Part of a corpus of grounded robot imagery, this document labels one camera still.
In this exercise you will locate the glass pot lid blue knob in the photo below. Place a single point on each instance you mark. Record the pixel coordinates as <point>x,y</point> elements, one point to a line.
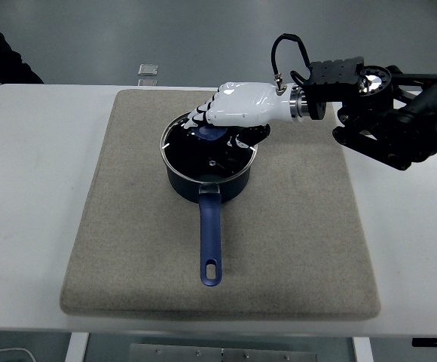
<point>188,158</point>

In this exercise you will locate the white table leg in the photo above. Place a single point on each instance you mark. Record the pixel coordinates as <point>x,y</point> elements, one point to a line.
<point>362,350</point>
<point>76,348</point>

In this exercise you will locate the grey metal plate with screws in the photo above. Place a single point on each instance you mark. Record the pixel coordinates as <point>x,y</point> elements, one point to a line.
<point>184,354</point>

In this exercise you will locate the small metal floor plate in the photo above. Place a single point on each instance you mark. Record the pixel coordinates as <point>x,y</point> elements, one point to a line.
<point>147,69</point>
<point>147,81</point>

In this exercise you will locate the black control box under table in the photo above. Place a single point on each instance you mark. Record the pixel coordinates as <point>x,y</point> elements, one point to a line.
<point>435,342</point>

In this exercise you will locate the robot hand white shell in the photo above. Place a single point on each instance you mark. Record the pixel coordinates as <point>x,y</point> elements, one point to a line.
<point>248,103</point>

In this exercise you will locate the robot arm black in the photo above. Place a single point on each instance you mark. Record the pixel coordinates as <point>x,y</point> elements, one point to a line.
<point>410,124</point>

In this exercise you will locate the grey-beige fabric mat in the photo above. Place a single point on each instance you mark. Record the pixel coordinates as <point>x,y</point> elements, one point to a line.
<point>128,226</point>

